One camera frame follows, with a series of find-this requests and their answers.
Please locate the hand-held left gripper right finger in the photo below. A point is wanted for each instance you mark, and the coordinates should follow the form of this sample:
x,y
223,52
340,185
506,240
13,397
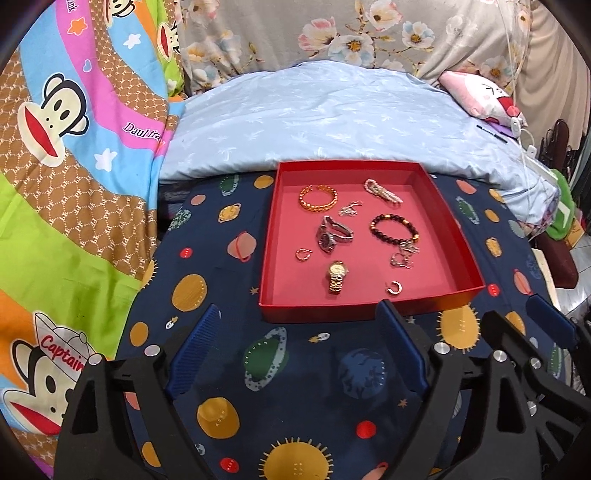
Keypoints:
x,y
401,346

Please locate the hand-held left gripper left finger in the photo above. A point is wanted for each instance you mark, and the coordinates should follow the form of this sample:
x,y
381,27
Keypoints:
x,y
194,350

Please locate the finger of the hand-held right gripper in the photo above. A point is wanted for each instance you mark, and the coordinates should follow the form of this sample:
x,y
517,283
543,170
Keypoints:
x,y
551,318
496,332

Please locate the wide silver hoop earring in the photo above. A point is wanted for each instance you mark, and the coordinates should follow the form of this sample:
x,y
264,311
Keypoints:
x,y
398,290

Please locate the red shallow box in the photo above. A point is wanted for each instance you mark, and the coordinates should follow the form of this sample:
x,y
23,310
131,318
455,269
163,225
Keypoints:
x,y
360,277

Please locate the silver hook earring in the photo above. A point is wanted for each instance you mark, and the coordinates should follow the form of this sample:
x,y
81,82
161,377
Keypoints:
x,y
400,262

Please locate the gold wristwatch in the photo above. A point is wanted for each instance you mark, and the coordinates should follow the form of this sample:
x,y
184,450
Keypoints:
x,y
337,269

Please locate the silver wristwatch dark face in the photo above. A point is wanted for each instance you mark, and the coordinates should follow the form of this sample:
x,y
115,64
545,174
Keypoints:
x,y
328,240

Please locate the thin coppery hoop earring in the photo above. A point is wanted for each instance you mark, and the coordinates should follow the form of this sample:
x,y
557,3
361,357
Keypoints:
x,y
300,256

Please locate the navy planet print cloth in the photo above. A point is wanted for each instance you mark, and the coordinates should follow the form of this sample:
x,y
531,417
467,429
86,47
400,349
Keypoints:
x,y
207,258

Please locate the green cloth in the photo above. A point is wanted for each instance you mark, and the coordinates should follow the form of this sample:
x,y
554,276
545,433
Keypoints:
x,y
563,203

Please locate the dark wooden chair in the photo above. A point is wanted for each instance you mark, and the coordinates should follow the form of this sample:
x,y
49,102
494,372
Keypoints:
x,y
558,143

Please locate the cartoon monkey printed blanket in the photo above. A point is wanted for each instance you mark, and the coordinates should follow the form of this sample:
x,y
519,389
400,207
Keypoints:
x,y
92,184

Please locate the black pen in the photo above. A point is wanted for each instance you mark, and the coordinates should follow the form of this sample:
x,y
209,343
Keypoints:
x,y
491,132

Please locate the pink cartoon pillow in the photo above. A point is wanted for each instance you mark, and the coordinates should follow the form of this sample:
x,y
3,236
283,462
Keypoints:
x,y
475,92

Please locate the light blue quilt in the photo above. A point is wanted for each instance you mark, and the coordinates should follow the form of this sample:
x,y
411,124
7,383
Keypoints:
x,y
323,115

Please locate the beige curtain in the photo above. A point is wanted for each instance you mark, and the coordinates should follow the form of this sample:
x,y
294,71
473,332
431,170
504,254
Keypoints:
x,y
554,60

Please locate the floral printed cloth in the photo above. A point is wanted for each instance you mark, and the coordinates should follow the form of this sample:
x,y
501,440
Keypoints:
x,y
277,32

